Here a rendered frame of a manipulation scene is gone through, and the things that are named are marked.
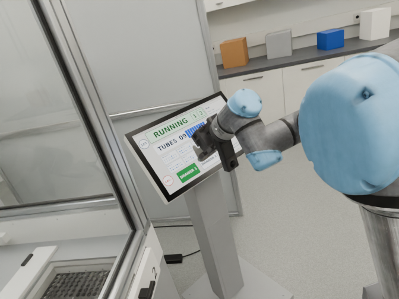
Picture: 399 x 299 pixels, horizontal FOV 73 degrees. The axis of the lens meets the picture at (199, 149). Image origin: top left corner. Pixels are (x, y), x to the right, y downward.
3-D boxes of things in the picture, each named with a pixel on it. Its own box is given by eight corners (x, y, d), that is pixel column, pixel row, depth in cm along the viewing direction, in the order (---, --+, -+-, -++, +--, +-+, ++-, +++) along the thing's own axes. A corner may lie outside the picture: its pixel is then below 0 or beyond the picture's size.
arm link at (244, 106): (246, 120, 59) (228, 88, 61) (225, 140, 69) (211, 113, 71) (271, 111, 63) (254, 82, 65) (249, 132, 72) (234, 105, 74)
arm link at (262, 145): (302, 149, 61) (278, 108, 63) (259, 170, 59) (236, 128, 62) (290, 157, 68) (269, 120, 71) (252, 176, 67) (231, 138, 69)
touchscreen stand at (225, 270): (293, 298, 154) (278, 140, 109) (240, 362, 131) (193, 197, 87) (231, 253, 191) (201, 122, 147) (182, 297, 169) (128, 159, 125)
